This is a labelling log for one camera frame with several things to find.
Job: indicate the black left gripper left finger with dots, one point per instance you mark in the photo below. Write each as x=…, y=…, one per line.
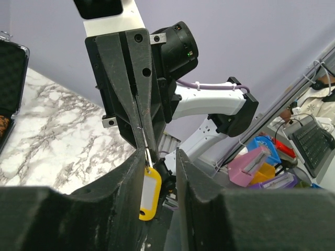
x=103, y=215

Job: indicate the yellow key tag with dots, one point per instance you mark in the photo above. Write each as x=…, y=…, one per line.
x=150, y=194

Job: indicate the pink plastic bin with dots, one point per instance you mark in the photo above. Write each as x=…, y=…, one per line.
x=241, y=170

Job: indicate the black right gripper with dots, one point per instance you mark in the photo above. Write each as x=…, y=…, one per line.
x=130, y=75

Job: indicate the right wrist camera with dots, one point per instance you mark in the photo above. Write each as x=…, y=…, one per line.
x=107, y=15

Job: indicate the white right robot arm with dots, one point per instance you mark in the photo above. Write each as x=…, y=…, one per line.
x=229, y=107

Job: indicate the yellow plastic bin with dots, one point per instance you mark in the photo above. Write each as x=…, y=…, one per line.
x=266, y=172

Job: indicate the black poker chip case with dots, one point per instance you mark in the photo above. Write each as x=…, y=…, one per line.
x=14, y=65

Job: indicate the blue plastic bin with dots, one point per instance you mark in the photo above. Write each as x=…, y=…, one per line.
x=273, y=158

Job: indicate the black computer keyboard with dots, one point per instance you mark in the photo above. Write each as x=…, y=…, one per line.
x=313, y=143

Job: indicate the purple plastic bin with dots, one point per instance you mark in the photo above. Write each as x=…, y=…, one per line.
x=286, y=180

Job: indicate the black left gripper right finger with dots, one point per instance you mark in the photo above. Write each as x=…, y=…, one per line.
x=216, y=218

